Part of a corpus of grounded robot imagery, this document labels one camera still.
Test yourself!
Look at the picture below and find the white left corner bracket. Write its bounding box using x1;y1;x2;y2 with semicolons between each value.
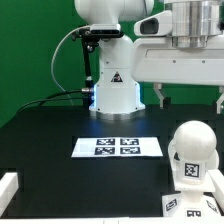
0;172;19;217

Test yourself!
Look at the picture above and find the black cable on table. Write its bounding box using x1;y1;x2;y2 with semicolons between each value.
16;88;96;114

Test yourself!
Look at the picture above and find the white lamp bulb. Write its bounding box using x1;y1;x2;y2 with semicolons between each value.
173;120;218;186

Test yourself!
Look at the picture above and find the white sheet with tags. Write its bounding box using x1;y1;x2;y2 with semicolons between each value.
71;137;163;158

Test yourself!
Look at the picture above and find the black camera on stand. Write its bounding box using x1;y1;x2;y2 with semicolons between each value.
71;24;124;88

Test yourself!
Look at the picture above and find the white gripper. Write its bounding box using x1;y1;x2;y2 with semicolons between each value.
132;35;224;114

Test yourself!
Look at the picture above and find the white cylindrical lamp shade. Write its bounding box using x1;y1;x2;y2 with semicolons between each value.
168;140;219;180

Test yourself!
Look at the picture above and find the white lamp base with tags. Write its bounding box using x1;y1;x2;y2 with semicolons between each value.
161;168;224;219

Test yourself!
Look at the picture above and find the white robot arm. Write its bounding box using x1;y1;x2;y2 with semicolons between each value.
74;0;224;119

